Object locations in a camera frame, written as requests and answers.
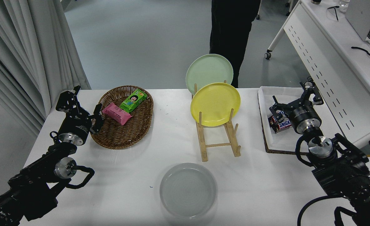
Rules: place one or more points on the person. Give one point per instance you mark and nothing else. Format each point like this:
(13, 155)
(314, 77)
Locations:
(232, 31)

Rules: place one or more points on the white caster leg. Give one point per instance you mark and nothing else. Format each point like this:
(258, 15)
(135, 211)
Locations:
(290, 8)
(258, 12)

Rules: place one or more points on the silver laptop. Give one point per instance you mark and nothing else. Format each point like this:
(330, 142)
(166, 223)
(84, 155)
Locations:
(360, 15)

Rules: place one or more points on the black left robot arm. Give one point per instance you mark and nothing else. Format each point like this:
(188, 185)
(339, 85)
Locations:
(31, 182)

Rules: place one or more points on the white curtain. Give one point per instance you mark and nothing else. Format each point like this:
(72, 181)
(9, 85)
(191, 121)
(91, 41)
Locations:
(22, 47)

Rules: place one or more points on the brown cork mat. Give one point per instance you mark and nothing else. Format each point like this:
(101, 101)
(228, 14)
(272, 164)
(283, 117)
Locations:
(282, 153)

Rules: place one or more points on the Snickers chocolate bar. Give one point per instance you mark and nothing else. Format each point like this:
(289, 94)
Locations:
(272, 120)
(283, 126)

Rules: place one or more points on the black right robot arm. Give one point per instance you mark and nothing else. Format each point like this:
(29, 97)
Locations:
(345, 182)

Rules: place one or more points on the wooden plate rack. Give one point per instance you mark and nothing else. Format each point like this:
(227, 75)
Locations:
(218, 145)

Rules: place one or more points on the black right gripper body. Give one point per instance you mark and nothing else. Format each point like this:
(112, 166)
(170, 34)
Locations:
(303, 114)

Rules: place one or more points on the white desk with perforated panel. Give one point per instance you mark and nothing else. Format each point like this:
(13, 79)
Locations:
(329, 40)

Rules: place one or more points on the brown wicker basket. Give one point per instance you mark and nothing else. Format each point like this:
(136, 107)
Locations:
(125, 133)

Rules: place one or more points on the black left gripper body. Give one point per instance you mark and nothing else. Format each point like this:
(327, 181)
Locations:
(76, 125)

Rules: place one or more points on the green snack packet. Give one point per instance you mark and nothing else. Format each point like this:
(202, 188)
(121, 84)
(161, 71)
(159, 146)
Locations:
(133, 100)

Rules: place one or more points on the white tray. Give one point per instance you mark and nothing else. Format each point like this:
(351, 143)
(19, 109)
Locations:
(283, 141)

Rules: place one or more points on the black eyeglasses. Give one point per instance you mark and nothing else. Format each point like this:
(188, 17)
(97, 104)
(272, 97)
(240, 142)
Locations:
(335, 13)

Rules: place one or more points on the pink snack packet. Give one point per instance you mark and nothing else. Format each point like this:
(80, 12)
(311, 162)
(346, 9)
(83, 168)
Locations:
(116, 113)

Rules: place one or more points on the yellow plate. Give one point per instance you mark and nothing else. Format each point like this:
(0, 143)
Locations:
(214, 103)

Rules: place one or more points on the clear plastic bottle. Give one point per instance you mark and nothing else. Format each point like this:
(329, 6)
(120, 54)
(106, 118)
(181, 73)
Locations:
(344, 4)

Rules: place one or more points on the pale green plate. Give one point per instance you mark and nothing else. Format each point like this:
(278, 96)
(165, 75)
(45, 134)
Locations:
(208, 70)

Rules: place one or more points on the grey plate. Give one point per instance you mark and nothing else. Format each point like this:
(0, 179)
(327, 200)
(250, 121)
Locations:
(188, 190)

